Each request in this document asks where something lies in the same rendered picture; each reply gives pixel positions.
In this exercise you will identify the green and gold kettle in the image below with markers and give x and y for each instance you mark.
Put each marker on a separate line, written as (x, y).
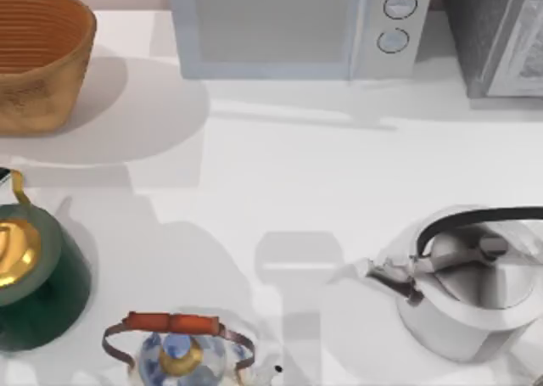
(51, 284)

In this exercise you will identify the microwave knob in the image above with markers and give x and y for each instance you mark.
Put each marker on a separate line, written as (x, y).
(400, 5)
(393, 40)

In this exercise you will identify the microwave door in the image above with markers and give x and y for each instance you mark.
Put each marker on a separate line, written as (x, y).
(271, 27)

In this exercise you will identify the brown woven basket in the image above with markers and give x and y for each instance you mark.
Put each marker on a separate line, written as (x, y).
(38, 76)

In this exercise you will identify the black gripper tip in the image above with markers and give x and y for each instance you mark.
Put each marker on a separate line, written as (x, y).
(3, 175)

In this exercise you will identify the pale microwave oven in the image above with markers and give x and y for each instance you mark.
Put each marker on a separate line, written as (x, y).
(394, 63)

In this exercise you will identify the blue and white teapot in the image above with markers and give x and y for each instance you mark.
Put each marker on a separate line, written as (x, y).
(186, 360)

